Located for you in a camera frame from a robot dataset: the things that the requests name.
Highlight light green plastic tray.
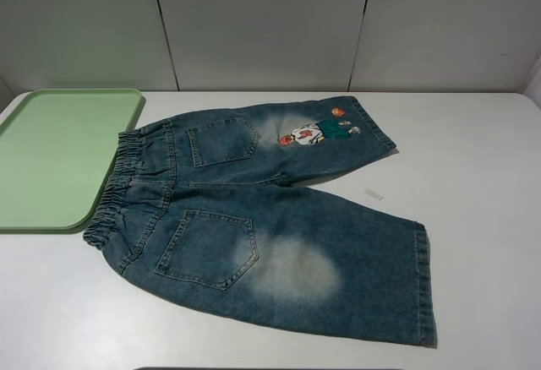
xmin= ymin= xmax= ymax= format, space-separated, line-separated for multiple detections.
xmin=1 ymin=89 xmax=145 ymax=233

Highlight clear tape strip upper right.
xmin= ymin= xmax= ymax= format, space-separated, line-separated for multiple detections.
xmin=364 ymin=188 xmax=383 ymax=200

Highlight children's blue denim shorts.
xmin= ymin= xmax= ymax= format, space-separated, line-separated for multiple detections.
xmin=84 ymin=95 xmax=437 ymax=347

